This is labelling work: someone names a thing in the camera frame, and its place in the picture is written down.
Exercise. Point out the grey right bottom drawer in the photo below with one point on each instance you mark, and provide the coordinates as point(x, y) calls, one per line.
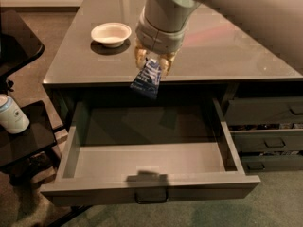
point(272, 163)

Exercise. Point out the grey counter cabinet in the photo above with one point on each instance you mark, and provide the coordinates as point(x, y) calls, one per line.
point(217, 60)

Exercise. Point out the white paper bowl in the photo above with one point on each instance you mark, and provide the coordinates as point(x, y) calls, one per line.
point(111, 35)

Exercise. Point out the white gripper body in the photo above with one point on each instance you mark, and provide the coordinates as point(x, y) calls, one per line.
point(158, 39)

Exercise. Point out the blueberry rxbar dark wrapper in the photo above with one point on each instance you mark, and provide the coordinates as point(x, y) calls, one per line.
point(147, 81)

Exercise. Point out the metal drawer handle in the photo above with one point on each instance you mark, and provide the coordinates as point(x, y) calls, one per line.
point(151, 196)

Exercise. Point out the grey right top drawer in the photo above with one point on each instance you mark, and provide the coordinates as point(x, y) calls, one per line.
point(264, 110)

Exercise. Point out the grey right middle drawer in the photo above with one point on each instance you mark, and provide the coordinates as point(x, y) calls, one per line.
point(268, 140)

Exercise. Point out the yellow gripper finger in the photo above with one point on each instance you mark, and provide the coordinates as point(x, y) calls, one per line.
point(140, 53)
point(166, 62)

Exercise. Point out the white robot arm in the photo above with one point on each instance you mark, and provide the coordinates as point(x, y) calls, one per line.
point(276, 24)

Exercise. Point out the open grey top drawer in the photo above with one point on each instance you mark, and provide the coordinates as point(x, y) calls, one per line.
point(110, 153)

